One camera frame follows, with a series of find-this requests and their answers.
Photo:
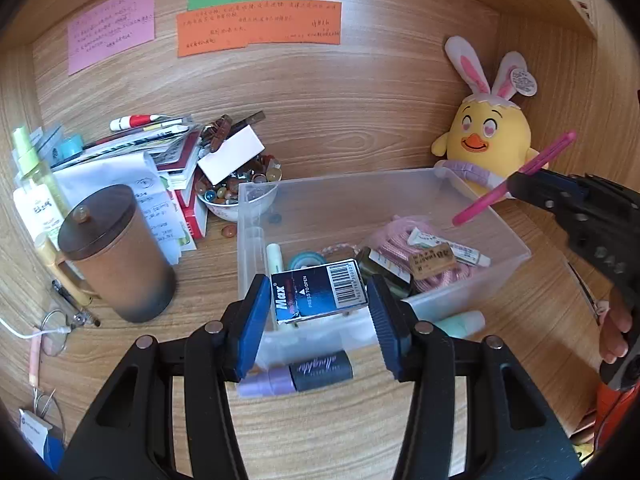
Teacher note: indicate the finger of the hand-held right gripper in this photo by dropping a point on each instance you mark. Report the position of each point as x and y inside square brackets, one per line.
[572, 186]
[527, 187]

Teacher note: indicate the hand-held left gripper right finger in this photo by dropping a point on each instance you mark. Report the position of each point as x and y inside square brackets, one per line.
[387, 330]

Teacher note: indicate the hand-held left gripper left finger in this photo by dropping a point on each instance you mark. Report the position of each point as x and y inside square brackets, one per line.
[252, 325]

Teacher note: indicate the pink pen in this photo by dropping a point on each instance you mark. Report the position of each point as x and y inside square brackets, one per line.
[480, 205]

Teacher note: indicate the blue staples box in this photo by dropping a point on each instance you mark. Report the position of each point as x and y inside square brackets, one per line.
[320, 290]

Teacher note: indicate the wooden stamp block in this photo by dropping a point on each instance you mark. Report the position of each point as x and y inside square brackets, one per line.
[432, 260]

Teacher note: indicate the teal patterned tape roll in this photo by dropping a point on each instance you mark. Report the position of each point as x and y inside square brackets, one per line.
[307, 259]

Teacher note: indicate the white ointment tube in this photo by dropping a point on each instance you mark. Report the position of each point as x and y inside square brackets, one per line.
[465, 251]

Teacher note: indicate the clear plastic storage box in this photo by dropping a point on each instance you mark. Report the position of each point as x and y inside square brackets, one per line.
[350, 200]

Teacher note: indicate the person's right hand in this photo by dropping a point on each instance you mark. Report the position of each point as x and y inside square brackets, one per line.
[616, 332]

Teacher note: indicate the dark green glass bottle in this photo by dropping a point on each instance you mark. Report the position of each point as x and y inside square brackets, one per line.
[387, 272]

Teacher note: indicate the purple and black tube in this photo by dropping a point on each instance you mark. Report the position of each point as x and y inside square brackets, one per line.
[300, 372]

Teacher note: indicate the light green highlighter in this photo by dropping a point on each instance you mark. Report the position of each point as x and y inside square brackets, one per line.
[274, 260]

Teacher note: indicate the yellow chick plush toy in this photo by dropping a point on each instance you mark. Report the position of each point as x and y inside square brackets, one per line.
[482, 135]

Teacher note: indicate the mint green tube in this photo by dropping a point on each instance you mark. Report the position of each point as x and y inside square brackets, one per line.
[462, 324]

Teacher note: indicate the red stone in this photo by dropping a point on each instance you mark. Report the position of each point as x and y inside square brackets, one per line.
[229, 232]

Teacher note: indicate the bowl of coloured stones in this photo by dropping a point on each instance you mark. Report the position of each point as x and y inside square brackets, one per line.
[235, 200]

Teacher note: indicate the brown mug with lid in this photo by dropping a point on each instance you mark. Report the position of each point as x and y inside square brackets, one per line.
[120, 260]

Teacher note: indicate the white rectangular box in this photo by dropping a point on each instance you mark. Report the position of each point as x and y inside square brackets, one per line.
[230, 155]

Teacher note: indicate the white handwritten paper sheet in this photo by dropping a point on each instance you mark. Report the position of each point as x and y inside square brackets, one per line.
[145, 190]

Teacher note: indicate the black pen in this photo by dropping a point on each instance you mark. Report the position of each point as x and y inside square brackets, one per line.
[75, 302]

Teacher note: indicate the stack of books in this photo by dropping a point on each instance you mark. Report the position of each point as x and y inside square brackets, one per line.
[175, 155]

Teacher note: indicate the brown hair clip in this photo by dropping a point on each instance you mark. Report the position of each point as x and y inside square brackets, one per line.
[217, 132]

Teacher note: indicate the red and white marker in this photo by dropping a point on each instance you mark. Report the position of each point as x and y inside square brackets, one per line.
[135, 122]

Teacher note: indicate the blue and white card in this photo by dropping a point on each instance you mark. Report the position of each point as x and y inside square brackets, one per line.
[37, 432]

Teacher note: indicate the white squeeze tube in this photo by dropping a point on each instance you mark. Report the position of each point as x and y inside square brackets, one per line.
[36, 212]

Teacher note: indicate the green spray bottle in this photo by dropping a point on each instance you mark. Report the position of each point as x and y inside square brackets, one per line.
[30, 165]

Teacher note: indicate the orange paper note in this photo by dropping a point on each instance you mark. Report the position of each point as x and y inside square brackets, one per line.
[257, 27]

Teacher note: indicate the pink paper note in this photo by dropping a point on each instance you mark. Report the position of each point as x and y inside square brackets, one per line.
[111, 27]

